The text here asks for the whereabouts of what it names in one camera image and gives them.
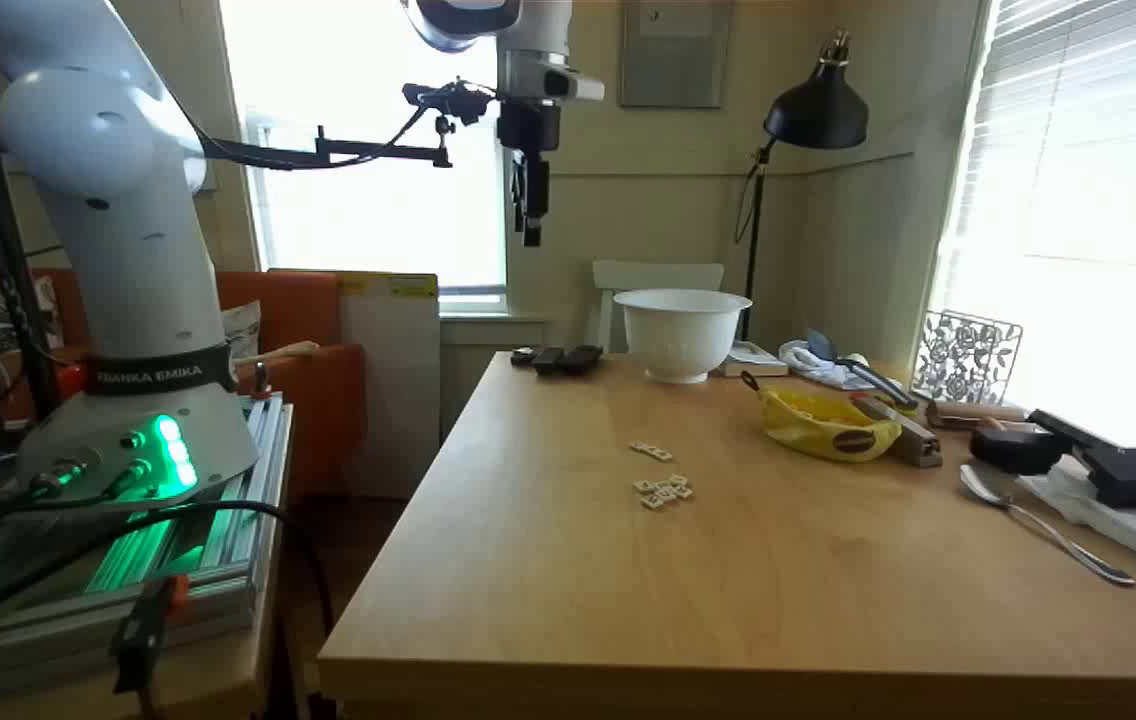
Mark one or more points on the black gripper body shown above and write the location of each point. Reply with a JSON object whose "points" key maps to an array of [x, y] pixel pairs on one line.
{"points": [[527, 126]]}

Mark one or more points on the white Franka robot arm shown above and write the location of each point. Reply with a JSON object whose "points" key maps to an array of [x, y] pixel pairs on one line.
{"points": [[112, 203]]}

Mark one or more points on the white letter R tile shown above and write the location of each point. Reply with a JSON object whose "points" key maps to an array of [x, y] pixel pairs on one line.
{"points": [[673, 480], [664, 455]]}

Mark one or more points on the white letter W tile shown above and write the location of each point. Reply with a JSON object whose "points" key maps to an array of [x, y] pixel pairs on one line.
{"points": [[642, 485]]}

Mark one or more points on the white letter I tile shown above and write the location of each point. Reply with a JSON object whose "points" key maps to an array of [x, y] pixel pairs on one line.
{"points": [[685, 489]]}

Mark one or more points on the small black object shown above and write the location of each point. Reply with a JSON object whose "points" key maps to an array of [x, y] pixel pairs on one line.
{"points": [[523, 356]]}

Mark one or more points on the black remote control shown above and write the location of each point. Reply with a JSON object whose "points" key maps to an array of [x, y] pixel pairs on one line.
{"points": [[570, 362]]}

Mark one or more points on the white plastic bowl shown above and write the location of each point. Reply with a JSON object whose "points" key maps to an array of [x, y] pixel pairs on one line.
{"points": [[683, 334]]}

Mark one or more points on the white board panel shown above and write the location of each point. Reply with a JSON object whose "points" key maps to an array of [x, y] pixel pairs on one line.
{"points": [[390, 383]]}

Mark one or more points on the white paper stack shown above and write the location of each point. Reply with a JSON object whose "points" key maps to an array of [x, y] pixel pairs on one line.
{"points": [[756, 362]]}

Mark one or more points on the orange cardboard box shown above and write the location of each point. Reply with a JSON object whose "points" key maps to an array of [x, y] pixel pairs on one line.
{"points": [[310, 373]]}

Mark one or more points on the black desk lamp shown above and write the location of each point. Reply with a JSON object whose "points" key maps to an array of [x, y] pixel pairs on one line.
{"points": [[812, 113]]}

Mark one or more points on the blue and white clutter pile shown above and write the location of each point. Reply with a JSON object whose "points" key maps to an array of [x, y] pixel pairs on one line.
{"points": [[835, 362]]}

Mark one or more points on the yellow plastic bag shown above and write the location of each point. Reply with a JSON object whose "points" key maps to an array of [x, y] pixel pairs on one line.
{"points": [[829, 424]]}

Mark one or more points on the white patterned holder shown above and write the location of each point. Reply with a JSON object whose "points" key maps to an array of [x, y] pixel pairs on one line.
{"points": [[970, 356]]}

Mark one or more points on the black tape roll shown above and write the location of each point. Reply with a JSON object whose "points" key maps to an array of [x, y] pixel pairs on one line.
{"points": [[1013, 451]]}

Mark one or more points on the white window blinds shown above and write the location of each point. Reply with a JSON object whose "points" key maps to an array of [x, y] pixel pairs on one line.
{"points": [[1090, 203]]}

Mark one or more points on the black bar tool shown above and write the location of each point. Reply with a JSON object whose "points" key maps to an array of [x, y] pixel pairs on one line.
{"points": [[1064, 431]]}

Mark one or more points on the black and orange clamp box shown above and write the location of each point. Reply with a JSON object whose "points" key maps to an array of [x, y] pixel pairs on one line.
{"points": [[147, 634]]}

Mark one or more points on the metal spoon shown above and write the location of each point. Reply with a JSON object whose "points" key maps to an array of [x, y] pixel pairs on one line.
{"points": [[1041, 526]]}

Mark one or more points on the white tray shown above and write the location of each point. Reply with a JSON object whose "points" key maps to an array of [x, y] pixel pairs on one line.
{"points": [[1129, 526]]}

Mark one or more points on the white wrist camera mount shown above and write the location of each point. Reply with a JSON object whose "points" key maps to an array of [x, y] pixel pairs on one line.
{"points": [[570, 85]]}

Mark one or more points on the black external camera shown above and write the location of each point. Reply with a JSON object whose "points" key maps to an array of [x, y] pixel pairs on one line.
{"points": [[448, 102]]}

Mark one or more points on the grey wall frame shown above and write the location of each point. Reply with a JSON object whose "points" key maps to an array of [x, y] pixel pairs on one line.
{"points": [[673, 53]]}

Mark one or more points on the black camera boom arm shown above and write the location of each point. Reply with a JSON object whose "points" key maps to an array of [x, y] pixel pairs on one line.
{"points": [[328, 148]]}

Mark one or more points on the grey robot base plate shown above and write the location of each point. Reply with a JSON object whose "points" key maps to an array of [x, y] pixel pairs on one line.
{"points": [[130, 445]]}

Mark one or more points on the aluminium frame stand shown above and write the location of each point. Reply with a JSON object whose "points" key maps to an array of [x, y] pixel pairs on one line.
{"points": [[101, 574]]}

